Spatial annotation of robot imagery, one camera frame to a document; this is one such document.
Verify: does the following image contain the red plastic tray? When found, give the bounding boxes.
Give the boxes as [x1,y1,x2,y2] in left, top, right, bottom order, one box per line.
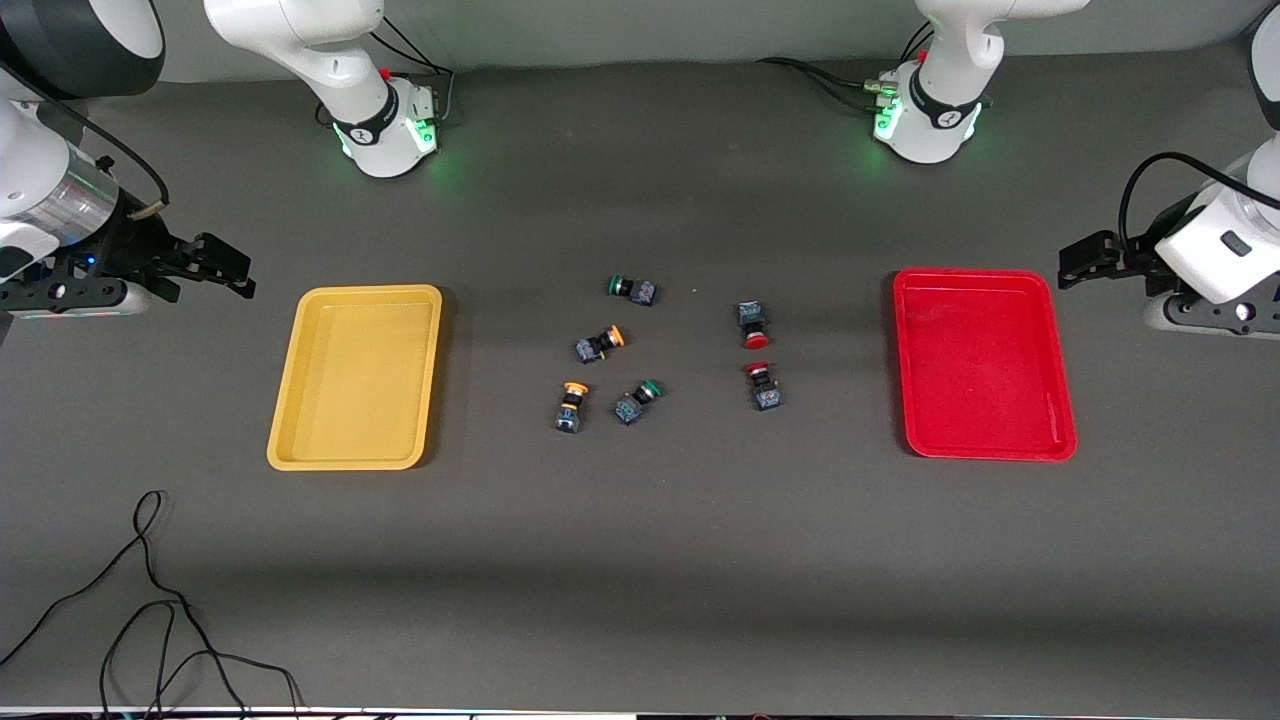
[892,268,1079,463]

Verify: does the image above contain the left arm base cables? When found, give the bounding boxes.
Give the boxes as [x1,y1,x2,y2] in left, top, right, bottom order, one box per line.
[757,20,936,114]

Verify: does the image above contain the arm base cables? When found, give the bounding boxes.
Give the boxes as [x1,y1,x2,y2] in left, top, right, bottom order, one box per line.
[757,20,936,114]
[318,15,457,131]

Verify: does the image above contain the yellow plastic tray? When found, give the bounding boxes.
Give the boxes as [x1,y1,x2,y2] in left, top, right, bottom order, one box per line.
[266,284,444,472]

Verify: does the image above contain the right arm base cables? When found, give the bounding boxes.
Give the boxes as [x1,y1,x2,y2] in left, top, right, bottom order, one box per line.
[318,15,457,131]

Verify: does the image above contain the dark grey table cloth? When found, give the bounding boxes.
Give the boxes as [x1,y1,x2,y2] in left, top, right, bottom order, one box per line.
[0,40,1280,717]

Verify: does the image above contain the left arm black wrist cable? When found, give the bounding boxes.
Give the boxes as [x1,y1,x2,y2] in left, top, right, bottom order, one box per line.
[1118,151,1280,257]

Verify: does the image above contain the loose black cable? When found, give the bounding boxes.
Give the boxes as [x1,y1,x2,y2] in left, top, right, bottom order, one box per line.
[0,489,303,720]

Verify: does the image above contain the yellow push button switch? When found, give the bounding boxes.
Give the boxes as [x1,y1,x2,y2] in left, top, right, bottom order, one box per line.
[554,381,590,435]
[575,325,627,365]

